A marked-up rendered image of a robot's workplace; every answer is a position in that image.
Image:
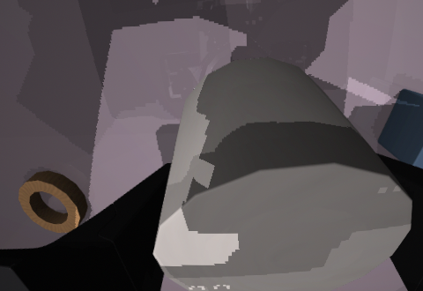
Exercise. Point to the blue block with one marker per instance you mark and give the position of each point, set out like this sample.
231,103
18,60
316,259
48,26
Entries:
402,134

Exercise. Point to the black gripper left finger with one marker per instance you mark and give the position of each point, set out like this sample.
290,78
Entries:
110,252

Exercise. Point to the grey cylinder with white top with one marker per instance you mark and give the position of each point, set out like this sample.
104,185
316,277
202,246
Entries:
271,188

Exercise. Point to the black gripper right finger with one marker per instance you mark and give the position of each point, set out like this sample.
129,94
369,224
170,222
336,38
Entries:
408,258

